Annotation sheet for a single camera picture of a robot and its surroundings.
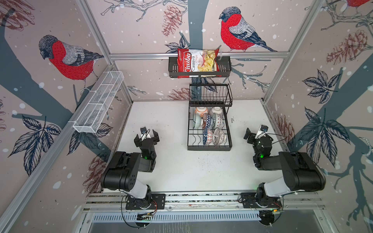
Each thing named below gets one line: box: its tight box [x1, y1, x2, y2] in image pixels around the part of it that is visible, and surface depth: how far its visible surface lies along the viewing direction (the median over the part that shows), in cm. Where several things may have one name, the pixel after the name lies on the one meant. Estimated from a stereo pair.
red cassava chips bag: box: [176, 48, 222, 79], surface depth 89 cm
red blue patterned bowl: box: [202, 112, 213, 130], surface depth 97 cm
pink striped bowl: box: [208, 106, 224, 119], surface depth 108 cm
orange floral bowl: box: [194, 106, 209, 118], surface depth 109 cm
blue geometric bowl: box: [202, 128, 214, 146], surface depth 90 cm
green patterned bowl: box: [211, 112, 223, 131], surface depth 97 cm
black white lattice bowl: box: [212, 127, 227, 147], surface depth 92 cm
